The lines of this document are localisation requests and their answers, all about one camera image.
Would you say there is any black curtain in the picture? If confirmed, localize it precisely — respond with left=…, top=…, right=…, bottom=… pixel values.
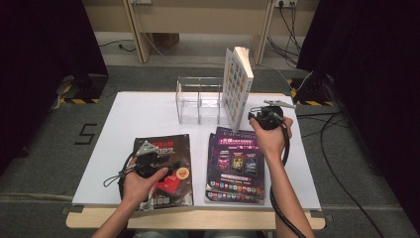
left=0, top=0, right=109, bottom=177
left=296, top=0, right=420, bottom=229

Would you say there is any person's right hand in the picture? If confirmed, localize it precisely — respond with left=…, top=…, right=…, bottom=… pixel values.
left=250, top=116, right=294, bottom=161

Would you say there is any brown cardboard box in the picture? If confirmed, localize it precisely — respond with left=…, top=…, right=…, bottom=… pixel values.
left=152, top=32, right=181, bottom=50

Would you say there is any black hanging cable bundle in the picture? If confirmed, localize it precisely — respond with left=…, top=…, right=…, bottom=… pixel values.
left=266, top=0, right=303, bottom=67

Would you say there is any white book with picture grid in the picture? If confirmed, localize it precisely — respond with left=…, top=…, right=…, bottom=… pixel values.
left=221, top=46, right=255, bottom=133

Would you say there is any black yellow striped stand base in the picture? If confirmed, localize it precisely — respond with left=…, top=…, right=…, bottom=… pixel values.
left=286, top=75, right=335, bottom=107
left=58, top=72, right=109, bottom=105

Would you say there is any dark magazine with red print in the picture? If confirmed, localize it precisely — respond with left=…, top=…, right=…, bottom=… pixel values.
left=130, top=133, right=194, bottom=211

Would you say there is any person's left hand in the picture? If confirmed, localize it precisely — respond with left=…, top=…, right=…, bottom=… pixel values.
left=120, top=158, right=169, bottom=207

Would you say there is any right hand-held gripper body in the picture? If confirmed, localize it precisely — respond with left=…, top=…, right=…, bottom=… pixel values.
left=248, top=99, right=296, bottom=131

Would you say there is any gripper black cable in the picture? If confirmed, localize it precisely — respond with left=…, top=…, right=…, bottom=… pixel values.
left=268, top=113, right=308, bottom=238
left=103, top=152, right=138, bottom=199

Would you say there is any thin black floor cable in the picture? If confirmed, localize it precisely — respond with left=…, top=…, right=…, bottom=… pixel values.
left=98, top=39, right=137, bottom=54

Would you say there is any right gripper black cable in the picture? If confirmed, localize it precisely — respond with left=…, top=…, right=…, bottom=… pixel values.
left=268, top=113, right=308, bottom=238

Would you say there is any clear acrylic book rack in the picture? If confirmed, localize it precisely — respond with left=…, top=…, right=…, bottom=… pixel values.
left=174, top=76, right=232, bottom=126

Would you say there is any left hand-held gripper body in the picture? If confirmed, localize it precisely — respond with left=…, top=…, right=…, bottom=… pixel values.
left=133, top=140, right=163, bottom=179

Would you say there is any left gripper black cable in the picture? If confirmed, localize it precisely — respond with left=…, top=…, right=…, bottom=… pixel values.
left=103, top=152, right=138, bottom=199

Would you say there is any beige background desk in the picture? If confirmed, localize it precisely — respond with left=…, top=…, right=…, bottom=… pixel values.
left=82, top=0, right=320, bottom=65

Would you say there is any white table mat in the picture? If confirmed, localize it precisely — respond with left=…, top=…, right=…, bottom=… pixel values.
left=71, top=91, right=322, bottom=212

